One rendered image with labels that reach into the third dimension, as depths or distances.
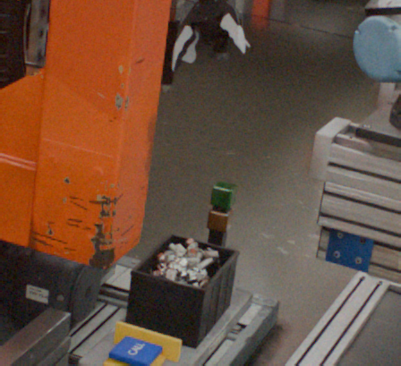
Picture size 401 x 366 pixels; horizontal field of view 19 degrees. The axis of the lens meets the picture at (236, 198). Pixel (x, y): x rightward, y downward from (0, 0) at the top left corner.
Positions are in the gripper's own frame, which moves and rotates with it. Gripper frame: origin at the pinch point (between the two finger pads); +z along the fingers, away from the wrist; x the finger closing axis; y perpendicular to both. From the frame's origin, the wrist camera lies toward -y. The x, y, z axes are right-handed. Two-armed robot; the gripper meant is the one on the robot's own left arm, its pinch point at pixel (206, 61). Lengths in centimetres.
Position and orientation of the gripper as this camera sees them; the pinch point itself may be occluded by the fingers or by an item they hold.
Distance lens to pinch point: 225.9
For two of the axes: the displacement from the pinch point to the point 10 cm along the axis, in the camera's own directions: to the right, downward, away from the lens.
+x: -8.8, 1.8, 4.4
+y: 4.7, 4.0, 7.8
